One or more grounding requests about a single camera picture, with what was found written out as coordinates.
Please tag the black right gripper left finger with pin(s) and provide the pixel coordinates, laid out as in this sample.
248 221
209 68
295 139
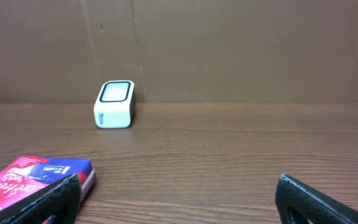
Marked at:
57 203

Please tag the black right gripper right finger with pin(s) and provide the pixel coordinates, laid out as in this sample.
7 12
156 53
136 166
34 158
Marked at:
299 203

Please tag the red purple pad package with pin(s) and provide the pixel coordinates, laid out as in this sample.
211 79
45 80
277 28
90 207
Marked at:
29 174

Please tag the white barcode scanner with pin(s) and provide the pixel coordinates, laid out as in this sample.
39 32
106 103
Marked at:
114 107

